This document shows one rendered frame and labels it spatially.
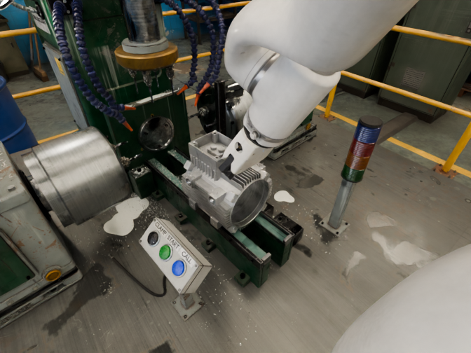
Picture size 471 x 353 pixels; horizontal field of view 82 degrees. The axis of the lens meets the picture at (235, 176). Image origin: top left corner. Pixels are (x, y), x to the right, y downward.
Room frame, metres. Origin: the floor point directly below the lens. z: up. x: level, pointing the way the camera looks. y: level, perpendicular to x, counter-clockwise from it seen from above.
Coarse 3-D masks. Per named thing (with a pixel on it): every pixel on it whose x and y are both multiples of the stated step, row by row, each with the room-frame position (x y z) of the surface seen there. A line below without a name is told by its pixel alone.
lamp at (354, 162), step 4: (348, 152) 0.64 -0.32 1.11; (348, 156) 0.63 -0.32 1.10; (352, 156) 0.62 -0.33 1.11; (356, 156) 0.61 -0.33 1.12; (348, 160) 0.63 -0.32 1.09; (352, 160) 0.62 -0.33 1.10; (356, 160) 0.61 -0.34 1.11; (360, 160) 0.61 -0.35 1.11; (364, 160) 0.61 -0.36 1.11; (368, 160) 0.61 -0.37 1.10; (348, 164) 0.62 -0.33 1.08; (352, 164) 0.61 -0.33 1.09; (356, 164) 0.61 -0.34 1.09; (360, 164) 0.60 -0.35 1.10; (364, 164) 0.61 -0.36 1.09; (352, 168) 0.61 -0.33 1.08; (356, 168) 0.61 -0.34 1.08; (360, 168) 0.60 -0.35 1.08; (364, 168) 0.61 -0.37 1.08
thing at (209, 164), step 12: (216, 132) 0.69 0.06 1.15; (192, 144) 0.63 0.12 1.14; (204, 144) 0.67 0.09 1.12; (216, 144) 0.68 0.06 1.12; (228, 144) 0.66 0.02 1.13; (192, 156) 0.63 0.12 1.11; (204, 156) 0.59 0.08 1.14; (216, 156) 0.58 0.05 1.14; (204, 168) 0.59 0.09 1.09; (216, 168) 0.55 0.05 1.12; (216, 180) 0.56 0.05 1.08
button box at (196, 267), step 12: (156, 228) 0.39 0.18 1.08; (168, 228) 0.39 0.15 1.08; (144, 240) 0.38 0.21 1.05; (168, 240) 0.36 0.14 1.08; (180, 240) 0.36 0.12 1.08; (156, 252) 0.35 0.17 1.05; (180, 252) 0.33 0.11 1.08; (192, 252) 0.33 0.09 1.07; (156, 264) 0.32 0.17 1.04; (168, 264) 0.32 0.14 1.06; (192, 264) 0.30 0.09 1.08; (204, 264) 0.31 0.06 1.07; (168, 276) 0.29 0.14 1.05; (180, 276) 0.29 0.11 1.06; (192, 276) 0.28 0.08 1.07; (204, 276) 0.30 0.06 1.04; (180, 288) 0.27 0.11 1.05; (192, 288) 0.28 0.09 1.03
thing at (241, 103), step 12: (228, 84) 1.01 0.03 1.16; (204, 96) 1.01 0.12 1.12; (228, 96) 0.94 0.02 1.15; (240, 96) 0.96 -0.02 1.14; (204, 108) 1.00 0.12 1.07; (228, 108) 0.91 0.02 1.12; (240, 108) 0.92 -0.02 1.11; (204, 120) 1.02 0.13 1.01; (228, 120) 0.90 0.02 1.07; (240, 120) 0.90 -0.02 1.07; (228, 132) 0.91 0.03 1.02
